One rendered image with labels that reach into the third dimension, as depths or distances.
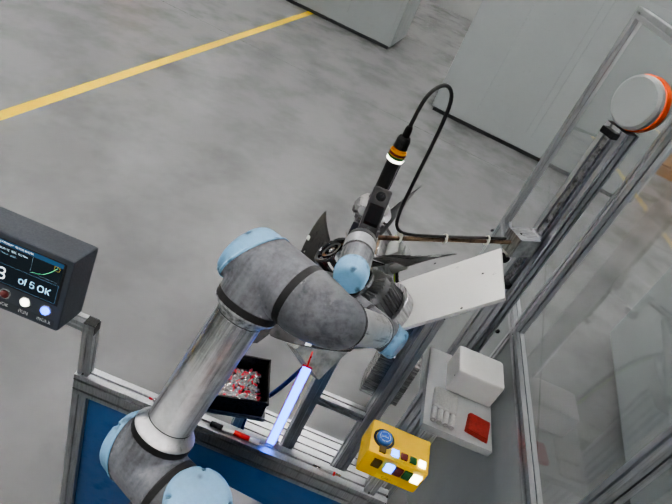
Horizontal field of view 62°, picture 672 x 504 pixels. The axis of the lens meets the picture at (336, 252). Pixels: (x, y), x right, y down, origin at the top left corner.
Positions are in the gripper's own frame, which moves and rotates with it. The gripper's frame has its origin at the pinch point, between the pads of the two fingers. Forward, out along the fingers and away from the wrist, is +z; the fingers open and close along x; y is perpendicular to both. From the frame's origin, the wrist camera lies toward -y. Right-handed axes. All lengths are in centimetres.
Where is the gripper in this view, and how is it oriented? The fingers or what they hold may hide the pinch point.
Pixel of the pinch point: (376, 197)
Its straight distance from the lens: 148.6
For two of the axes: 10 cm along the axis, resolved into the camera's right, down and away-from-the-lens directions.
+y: -3.3, 7.5, 5.8
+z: 2.1, -5.4, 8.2
